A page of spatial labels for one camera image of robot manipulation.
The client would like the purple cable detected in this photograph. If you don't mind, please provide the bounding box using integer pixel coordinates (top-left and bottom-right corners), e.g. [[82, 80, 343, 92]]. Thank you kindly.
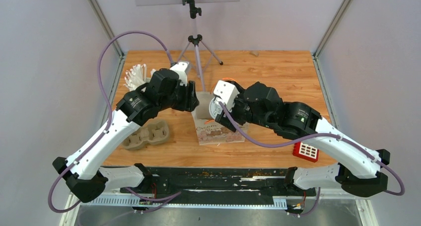
[[48, 30, 177, 214], [218, 102, 406, 218]]

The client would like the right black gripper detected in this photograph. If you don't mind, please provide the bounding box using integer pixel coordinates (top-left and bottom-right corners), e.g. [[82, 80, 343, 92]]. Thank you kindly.
[[215, 87, 274, 131]]

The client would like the bundle of wrapped straws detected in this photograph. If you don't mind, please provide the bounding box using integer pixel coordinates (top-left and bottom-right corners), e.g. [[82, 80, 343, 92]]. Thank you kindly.
[[124, 64, 156, 91]]

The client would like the silver tripod stand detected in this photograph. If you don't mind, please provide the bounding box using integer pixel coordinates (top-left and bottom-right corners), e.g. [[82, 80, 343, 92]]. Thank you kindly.
[[177, 0, 223, 91]]

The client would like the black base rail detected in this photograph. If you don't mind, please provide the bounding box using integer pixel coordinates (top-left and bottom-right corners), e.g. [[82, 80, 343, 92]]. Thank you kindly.
[[131, 167, 317, 205]]

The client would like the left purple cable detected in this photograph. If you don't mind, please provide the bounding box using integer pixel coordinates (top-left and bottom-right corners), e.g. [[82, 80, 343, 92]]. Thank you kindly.
[[48, 30, 177, 214]]

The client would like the kraft paper takeout bag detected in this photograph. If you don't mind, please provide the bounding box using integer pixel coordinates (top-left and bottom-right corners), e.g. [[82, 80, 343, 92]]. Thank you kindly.
[[192, 78, 245, 145]]

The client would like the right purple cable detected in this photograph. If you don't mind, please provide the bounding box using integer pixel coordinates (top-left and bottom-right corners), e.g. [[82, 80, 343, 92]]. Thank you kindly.
[[218, 102, 406, 218]]

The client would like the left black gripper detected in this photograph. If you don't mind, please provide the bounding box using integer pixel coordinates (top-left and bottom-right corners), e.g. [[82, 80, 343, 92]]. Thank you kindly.
[[159, 79, 201, 112]]

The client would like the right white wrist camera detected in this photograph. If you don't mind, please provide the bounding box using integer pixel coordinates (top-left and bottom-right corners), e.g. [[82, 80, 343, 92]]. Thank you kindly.
[[212, 80, 239, 112]]

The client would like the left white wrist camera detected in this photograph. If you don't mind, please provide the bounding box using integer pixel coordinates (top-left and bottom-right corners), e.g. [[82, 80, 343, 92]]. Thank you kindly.
[[170, 61, 191, 86]]

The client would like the pulp cup carrier tray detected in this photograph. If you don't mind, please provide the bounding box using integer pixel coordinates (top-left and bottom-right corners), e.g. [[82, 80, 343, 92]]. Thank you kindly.
[[122, 120, 170, 151]]

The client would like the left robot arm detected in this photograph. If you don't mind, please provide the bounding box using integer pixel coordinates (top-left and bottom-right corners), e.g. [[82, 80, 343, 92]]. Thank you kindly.
[[53, 62, 199, 203]]

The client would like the white plastic cup lid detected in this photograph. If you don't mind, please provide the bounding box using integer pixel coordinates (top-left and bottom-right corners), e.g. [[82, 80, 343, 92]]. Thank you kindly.
[[209, 96, 223, 120]]

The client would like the red grid block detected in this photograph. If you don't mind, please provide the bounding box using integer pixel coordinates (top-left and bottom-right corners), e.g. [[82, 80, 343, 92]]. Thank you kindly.
[[292, 142, 319, 162]]

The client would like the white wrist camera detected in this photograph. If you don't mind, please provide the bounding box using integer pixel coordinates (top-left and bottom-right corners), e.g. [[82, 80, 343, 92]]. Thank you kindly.
[[212, 80, 239, 112], [170, 61, 191, 86]]

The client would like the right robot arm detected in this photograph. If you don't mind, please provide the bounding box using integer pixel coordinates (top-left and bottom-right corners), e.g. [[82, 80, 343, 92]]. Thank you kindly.
[[209, 80, 390, 197]]

